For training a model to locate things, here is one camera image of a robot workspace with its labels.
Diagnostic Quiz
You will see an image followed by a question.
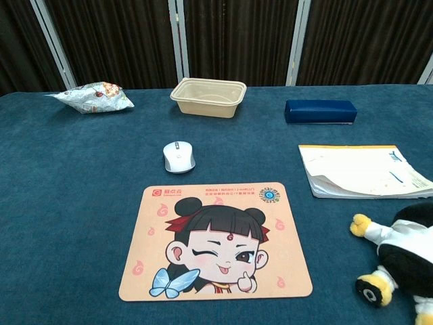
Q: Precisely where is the white computer mouse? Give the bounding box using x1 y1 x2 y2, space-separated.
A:
162 140 196 174

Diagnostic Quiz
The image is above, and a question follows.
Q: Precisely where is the cartoon girl mouse pad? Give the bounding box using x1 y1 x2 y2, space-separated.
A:
118 181 314 302

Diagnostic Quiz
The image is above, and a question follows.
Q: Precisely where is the beige plastic food container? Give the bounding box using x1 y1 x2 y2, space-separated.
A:
169 77 248 119

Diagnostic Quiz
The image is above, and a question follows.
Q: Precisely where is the dark blue rectangular box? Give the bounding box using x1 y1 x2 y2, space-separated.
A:
284 99 359 126

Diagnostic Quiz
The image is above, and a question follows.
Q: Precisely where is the crumpled snack bag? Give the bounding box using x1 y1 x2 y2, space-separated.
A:
43 82 135 115

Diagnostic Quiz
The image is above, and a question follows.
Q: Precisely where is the white notepad with yellow edge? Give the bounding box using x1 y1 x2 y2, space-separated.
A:
298 144 433 200

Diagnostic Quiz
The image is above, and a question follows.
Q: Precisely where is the penguin plush toy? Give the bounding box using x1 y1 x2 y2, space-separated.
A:
349 201 433 325

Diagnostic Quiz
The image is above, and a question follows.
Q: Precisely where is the grey partition frame post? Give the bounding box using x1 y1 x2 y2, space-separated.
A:
29 0 77 89
286 0 311 86
417 62 433 85
175 0 191 79

